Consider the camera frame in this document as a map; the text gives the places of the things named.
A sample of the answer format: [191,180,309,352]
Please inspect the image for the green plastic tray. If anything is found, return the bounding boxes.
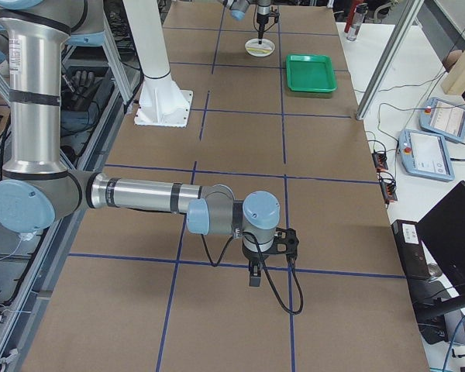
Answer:
[286,53,337,94]

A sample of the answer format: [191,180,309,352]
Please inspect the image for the black mini computer box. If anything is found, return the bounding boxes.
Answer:
[391,219,430,281]

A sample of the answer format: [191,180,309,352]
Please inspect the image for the black monitor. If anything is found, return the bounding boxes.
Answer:
[417,181,465,295]

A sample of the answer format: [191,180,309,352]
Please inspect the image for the brown paper table cover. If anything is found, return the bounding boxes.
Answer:
[21,3,431,372]

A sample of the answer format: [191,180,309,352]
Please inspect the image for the lower orange usb hub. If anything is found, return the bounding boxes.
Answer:
[377,172,398,205]

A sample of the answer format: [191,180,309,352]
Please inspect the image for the yellow plastic spoon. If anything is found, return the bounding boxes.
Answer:
[246,48,273,55]

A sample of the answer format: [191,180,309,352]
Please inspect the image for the near teach pendant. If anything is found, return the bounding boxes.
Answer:
[398,129,455,182]

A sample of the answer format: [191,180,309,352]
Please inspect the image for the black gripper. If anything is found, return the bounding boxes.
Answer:
[256,12,269,44]
[242,246,270,287]

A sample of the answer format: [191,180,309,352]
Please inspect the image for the teach pendant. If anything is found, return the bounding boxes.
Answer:
[419,97,465,143]
[398,129,455,182]

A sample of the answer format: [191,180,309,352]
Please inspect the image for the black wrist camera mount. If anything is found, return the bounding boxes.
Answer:
[269,9,280,24]
[268,227,299,260]

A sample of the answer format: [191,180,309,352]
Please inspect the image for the upper orange usb hub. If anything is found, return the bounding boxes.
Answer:
[371,151,388,171]

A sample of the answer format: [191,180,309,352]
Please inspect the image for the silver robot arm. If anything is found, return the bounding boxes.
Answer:
[218,0,272,45]
[0,1,281,286]

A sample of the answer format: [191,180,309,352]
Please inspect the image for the aluminium frame post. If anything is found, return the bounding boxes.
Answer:
[356,0,424,120]

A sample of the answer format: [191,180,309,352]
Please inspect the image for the white camera pillar stand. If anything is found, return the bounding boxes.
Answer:
[123,0,193,128]

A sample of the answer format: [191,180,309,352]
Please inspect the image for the far teach pendant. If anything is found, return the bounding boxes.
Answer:
[419,97,465,143]

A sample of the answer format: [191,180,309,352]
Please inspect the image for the red capped water bottle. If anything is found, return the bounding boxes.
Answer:
[346,2,368,41]

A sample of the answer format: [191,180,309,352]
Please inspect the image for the orange usb hub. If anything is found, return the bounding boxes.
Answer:
[377,172,398,205]
[371,151,388,171]

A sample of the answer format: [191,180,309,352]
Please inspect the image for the white round plate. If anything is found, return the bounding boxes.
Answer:
[244,38,275,57]

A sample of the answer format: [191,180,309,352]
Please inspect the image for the wooden beam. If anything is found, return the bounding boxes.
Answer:
[440,22,465,96]

